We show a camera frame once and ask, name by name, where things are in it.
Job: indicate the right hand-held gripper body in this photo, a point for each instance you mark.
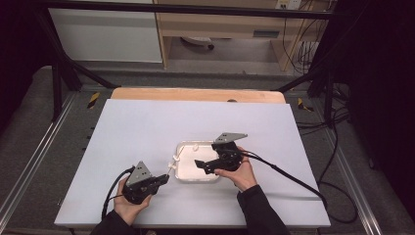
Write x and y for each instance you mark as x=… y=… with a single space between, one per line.
x=228 y=155

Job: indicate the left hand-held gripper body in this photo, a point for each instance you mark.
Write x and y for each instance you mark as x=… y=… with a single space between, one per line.
x=138 y=174

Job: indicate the white marshmallow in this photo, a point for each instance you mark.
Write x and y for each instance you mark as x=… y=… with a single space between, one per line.
x=176 y=158
x=172 y=166
x=195 y=147

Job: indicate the square metal tray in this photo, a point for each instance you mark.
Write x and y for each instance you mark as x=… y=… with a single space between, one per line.
x=191 y=173

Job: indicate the thin wooden skewer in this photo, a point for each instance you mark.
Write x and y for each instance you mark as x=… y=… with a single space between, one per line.
x=179 y=153

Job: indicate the person's right hand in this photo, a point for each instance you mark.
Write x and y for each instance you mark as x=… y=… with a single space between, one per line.
x=243 y=178

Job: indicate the person's left hand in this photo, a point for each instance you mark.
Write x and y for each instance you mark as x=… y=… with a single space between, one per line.
x=129 y=209

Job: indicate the white table board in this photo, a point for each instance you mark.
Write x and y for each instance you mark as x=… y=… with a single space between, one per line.
x=147 y=124

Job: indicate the wooden table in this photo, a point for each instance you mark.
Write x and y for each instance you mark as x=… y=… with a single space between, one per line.
x=195 y=94

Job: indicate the yellow black tape marker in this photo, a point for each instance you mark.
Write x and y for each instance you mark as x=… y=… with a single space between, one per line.
x=304 y=105
x=93 y=99

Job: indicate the chair base with wheel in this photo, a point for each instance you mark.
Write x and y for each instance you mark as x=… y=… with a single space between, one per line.
x=199 y=40

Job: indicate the light wooden desk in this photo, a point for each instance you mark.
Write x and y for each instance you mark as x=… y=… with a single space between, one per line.
x=212 y=27

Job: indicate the white cabinet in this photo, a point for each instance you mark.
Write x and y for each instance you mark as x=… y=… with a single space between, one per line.
x=104 y=32

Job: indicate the white power strip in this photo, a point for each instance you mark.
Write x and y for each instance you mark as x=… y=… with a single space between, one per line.
x=288 y=4

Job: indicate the black curtain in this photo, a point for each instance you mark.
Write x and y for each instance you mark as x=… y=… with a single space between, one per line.
x=381 y=81
x=19 y=49

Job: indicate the aluminium rail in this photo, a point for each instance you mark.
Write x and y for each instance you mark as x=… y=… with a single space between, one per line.
x=355 y=182
x=42 y=143

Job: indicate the black metal frame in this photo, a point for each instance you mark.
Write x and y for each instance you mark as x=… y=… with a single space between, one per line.
x=195 y=10

